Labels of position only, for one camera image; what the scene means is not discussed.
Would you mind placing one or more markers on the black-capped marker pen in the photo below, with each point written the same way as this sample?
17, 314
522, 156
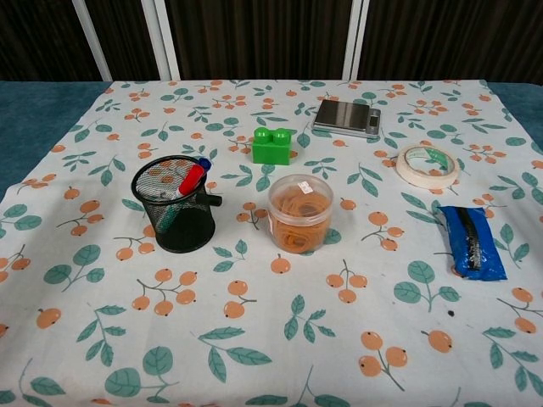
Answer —
211, 200

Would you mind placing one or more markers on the blue-capped marker pen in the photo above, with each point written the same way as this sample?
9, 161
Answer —
205, 162

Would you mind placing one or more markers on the red-capped marker pen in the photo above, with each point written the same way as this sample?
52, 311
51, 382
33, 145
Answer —
192, 180

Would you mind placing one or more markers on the black mesh pen holder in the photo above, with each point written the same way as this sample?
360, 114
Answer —
186, 229

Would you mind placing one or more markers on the clear jar of rubber bands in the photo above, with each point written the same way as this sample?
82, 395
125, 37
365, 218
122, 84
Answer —
300, 216

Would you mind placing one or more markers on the green toy building block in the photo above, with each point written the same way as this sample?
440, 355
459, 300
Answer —
270, 149

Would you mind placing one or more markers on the floral orange-fruit tablecloth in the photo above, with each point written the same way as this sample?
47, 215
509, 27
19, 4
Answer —
271, 297

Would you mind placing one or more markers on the silver digital pocket scale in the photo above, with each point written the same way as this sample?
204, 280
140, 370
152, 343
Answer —
343, 115

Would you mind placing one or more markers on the cream masking tape roll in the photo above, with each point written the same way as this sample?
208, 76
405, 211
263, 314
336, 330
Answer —
424, 176

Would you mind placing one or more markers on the blue snack packet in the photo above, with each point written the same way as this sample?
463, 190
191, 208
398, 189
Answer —
473, 241

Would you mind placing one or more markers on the white frame post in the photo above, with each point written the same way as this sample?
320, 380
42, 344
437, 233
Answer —
355, 42
163, 42
93, 42

